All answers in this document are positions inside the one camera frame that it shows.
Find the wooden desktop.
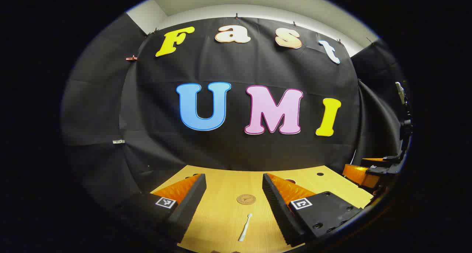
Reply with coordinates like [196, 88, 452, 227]
[150, 165, 374, 253]

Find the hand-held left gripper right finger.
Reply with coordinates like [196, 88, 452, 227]
[262, 173, 364, 247]

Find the pale green toothbrush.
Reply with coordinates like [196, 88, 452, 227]
[238, 213, 253, 242]

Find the black backdrop cloth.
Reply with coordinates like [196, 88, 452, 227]
[61, 13, 410, 216]

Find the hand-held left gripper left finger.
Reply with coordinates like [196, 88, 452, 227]
[111, 174, 207, 244]

